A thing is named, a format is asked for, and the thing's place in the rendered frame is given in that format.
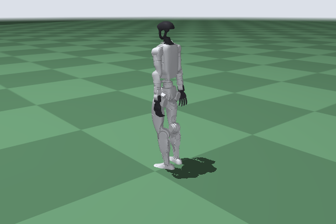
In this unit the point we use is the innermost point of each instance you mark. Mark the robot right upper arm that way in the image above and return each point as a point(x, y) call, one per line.
point(179, 54)

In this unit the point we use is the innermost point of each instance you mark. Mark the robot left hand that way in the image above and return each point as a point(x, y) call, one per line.
point(157, 107)

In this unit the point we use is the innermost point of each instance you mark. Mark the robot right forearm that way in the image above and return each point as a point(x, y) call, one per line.
point(179, 79)

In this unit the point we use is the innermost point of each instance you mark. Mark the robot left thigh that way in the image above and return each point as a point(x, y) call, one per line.
point(158, 121)

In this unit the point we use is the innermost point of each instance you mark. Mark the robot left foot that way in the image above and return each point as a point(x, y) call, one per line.
point(161, 165)

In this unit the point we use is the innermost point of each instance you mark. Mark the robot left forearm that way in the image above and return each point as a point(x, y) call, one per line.
point(157, 85)

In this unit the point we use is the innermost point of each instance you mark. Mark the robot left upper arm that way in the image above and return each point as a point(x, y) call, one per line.
point(157, 53)

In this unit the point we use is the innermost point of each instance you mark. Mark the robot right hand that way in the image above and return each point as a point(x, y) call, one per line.
point(182, 97)

